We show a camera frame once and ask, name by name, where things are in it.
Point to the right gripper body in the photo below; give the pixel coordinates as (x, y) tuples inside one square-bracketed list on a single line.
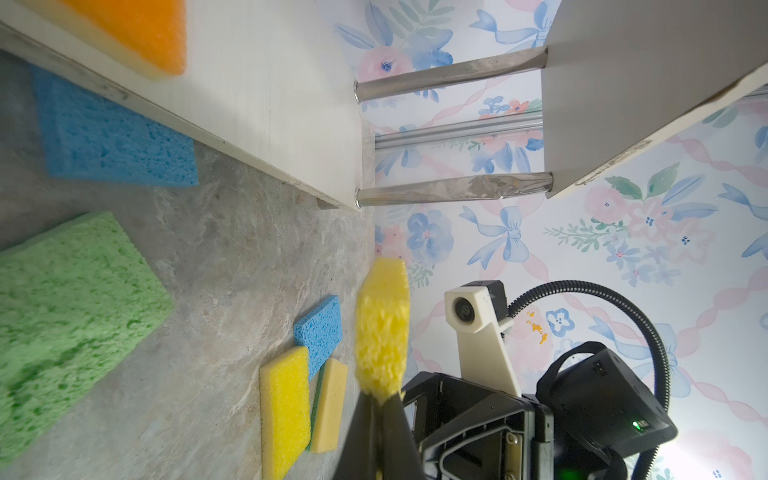
[(466, 431)]

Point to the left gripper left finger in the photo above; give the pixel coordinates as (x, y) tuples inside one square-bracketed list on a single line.
[(359, 458)]

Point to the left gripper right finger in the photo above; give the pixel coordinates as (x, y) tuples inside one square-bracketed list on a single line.
[(399, 455)]

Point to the yellow cellulose sponge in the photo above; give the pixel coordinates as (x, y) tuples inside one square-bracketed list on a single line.
[(382, 320)]

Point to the orange sponge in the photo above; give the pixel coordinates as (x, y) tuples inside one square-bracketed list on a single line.
[(146, 36)]

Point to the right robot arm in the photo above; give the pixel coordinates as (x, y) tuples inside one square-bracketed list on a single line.
[(590, 418)]

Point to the blue sponge near shelf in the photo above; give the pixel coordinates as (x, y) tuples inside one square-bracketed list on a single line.
[(87, 137)]

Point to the yellow green-backed sponge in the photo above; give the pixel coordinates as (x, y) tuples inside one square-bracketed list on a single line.
[(328, 407)]

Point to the bright yellow sponge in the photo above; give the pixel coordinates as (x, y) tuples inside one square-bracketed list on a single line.
[(285, 411)]

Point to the blue sponge right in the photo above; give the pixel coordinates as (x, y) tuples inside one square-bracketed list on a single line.
[(320, 331)]

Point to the green sponge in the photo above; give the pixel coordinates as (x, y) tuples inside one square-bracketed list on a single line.
[(75, 301)]

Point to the right corner metal post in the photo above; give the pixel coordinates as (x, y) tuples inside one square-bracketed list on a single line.
[(512, 123)]

